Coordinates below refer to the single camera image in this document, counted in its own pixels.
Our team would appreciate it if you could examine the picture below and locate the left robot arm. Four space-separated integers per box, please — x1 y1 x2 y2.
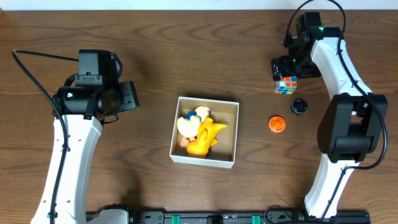
32 81 139 223

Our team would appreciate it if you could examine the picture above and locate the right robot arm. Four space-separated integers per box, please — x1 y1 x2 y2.
271 25 388 221

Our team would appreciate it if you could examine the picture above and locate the black round spinner toy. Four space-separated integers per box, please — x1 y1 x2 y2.
290 98 308 115

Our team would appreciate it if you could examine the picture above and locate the colourful puzzle cube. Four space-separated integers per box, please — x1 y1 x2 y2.
275 77 297 95

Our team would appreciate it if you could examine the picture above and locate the orange round spinner toy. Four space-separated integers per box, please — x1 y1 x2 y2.
269 116 286 133

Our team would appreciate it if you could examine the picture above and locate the plush duck toy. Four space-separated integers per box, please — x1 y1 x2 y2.
177 106 211 147

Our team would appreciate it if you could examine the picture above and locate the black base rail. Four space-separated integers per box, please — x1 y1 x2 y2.
86 204 371 224

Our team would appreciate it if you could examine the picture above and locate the white cardboard box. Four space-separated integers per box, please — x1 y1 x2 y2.
170 96 239 169

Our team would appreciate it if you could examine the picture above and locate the orange yellow rubber toy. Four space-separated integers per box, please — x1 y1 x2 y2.
187 117 227 158

